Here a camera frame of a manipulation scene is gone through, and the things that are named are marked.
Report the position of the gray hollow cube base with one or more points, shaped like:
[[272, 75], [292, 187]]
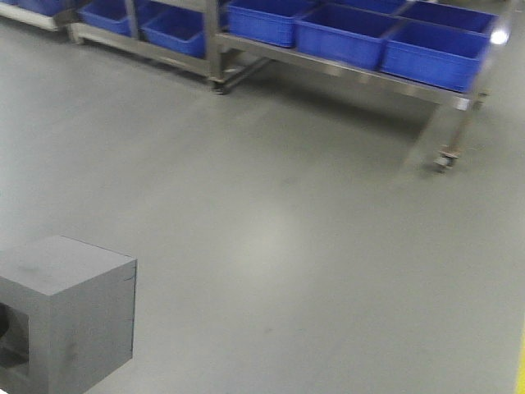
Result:
[[67, 315]]

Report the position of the blue bin on cart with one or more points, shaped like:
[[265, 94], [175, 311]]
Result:
[[345, 34], [435, 55], [268, 22]]

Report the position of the steel cart with bins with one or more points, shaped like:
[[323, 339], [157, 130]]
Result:
[[229, 59]]

